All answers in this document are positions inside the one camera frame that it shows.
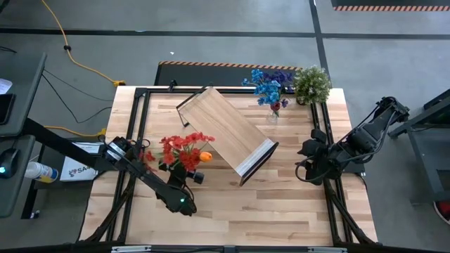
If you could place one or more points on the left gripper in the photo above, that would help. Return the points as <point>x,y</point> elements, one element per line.
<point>180,177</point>

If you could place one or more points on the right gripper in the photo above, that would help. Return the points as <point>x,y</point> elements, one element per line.
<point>323,165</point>

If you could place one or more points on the clear glass vase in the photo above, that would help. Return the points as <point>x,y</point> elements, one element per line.
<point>272,117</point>

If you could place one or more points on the dark red artificial tulip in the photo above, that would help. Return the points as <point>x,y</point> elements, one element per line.
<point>275,106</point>

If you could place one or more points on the wooden shelf black metal frame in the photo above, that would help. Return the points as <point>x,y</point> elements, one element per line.
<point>228,133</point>

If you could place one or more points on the blue artificial flower bunch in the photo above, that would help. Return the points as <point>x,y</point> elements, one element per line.
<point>267,89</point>

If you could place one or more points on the purple artificial flower bunch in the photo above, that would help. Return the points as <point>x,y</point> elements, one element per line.
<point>279,76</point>

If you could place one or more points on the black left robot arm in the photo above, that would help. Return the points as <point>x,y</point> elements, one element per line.
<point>151,182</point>

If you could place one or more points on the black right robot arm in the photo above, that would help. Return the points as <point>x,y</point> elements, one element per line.
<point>365,140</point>

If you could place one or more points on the potted green plant white blossoms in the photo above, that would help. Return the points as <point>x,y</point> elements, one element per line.
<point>311,84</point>

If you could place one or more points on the white printed cardboard box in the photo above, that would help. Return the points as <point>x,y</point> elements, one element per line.
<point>75,172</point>

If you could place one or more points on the black hazard-striped floor mat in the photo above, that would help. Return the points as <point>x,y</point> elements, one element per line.
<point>225,75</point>
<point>390,4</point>

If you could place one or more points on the grey metal stand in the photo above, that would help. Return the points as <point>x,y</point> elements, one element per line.
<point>425,154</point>

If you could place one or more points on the black metal beam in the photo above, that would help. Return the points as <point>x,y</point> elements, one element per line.
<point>52,138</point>

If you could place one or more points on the white spray can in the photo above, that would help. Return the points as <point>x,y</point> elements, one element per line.
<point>40,171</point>

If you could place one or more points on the black computer mouse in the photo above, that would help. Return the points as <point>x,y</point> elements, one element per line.
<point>8,163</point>

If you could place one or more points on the grey desk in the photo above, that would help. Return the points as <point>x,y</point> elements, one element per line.
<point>21,88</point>

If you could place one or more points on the black smartphone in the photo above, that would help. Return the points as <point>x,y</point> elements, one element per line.
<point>6,109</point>

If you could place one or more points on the white paper sheet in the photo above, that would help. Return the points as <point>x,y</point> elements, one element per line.
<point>4,86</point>

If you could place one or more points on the silver metal bracket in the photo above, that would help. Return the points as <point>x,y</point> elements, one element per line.
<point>327,249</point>
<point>131,248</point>

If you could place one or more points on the grey camera module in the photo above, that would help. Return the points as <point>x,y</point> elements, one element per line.
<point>229,249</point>

